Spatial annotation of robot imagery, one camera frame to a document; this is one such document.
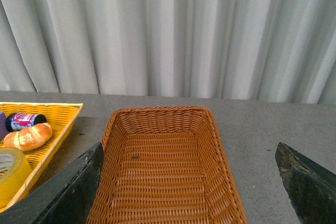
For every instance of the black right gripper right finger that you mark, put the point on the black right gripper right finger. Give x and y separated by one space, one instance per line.
310 187

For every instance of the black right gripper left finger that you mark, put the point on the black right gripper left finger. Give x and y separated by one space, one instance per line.
65 198

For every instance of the yellow packing tape roll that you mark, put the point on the yellow packing tape roll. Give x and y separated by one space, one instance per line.
15 169

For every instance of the yellow wicker basket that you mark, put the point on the yellow wicker basket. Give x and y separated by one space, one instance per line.
61 117

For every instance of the brown wicker basket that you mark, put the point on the brown wicker basket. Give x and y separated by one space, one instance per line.
165 165

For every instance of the toy croissant bread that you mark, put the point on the toy croissant bread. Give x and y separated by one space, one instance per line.
29 138

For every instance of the purple foam cube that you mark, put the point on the purple foam cube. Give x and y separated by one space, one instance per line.
3 129

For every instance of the small dark labelled jar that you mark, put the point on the small dark labelled jar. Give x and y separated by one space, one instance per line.
18 121

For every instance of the grey curtain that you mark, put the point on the grey curtain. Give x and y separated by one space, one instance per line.
267 50

